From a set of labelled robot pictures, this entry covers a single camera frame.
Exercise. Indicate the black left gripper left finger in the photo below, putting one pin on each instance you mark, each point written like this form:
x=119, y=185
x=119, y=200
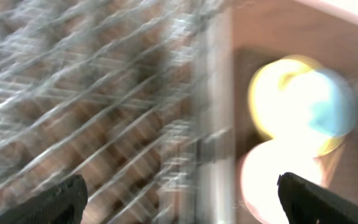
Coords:
x=63, y=203

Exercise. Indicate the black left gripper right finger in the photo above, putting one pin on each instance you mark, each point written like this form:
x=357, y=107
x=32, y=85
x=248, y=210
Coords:
x=307, y=203

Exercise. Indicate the white pink-rimmed bowl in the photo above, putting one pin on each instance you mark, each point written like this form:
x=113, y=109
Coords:
x=259, y=172

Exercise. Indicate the light blue bowl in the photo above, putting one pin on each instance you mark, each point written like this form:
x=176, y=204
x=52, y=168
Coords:
x=322, y=101

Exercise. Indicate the grey plastic dishwasher rack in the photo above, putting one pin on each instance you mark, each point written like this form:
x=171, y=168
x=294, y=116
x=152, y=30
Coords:
x=132, y=95

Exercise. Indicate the dark brown serving tray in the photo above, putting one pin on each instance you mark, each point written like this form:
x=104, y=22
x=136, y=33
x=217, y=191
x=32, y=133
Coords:
x=340, y=166

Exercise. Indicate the yellow plate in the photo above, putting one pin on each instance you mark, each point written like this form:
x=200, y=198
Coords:
x=268, y=110

